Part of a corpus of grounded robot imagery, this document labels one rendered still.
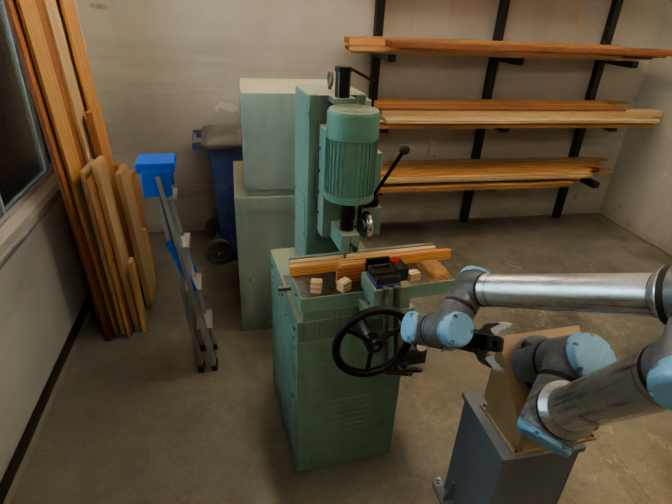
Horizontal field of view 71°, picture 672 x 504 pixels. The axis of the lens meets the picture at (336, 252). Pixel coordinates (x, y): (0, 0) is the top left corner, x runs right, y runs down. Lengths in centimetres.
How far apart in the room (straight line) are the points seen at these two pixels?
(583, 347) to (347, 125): 94
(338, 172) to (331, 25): 242
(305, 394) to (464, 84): 310
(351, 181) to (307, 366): 72
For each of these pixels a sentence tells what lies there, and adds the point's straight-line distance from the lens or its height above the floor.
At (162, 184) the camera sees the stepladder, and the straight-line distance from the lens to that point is 222.
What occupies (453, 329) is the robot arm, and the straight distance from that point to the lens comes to 125.
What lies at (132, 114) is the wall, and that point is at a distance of 398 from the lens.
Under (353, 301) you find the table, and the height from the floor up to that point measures 86.
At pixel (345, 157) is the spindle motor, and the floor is 137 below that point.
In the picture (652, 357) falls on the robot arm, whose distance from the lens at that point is 97.
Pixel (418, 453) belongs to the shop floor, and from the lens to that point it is 238.
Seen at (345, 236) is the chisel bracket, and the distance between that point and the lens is 170.
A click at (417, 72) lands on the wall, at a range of 413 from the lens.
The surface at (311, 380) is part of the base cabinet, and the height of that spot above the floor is 52.
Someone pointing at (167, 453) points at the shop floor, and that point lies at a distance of 241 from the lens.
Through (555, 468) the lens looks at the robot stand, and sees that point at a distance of 191.
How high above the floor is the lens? 181
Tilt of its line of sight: 28 degrees down
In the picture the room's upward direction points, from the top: 3 degrees clockwise
